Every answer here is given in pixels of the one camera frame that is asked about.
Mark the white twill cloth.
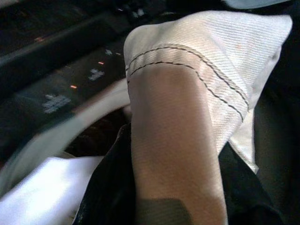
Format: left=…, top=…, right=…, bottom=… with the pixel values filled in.
left=123, top=9, right=293, bottom=225

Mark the plain white garment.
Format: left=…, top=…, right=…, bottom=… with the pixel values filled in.
left=0, top=156, right=104, bottom=225

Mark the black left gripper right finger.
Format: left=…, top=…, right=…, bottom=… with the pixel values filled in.
left=218, top=142, right=287, bottom=225

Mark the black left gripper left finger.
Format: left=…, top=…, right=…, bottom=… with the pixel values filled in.
left=76, top=123, right=138, bottom=225

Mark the black washing machine, white rim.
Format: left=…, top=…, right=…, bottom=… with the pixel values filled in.
left=0, top=0, right=228, bottom=196

